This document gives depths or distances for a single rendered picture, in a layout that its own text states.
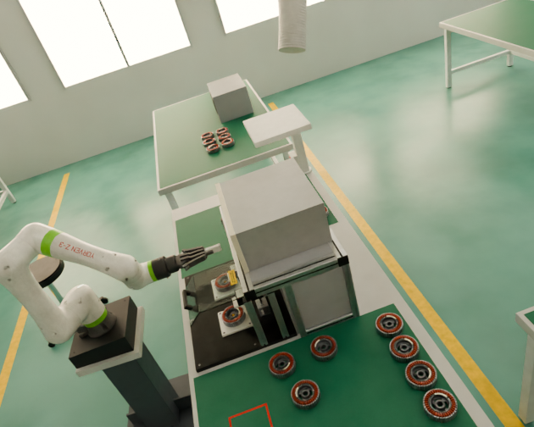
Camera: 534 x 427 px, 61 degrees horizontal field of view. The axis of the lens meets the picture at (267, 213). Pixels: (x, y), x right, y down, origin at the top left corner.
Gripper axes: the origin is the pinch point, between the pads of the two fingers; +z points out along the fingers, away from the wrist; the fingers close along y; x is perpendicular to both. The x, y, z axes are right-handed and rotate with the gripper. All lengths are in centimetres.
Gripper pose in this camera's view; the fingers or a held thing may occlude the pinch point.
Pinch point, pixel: (213, 249)
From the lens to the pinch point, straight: 195.5
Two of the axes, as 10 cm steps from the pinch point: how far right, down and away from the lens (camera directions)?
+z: 9.4, -3.3, 0.6
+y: 2.3, 5.1, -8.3
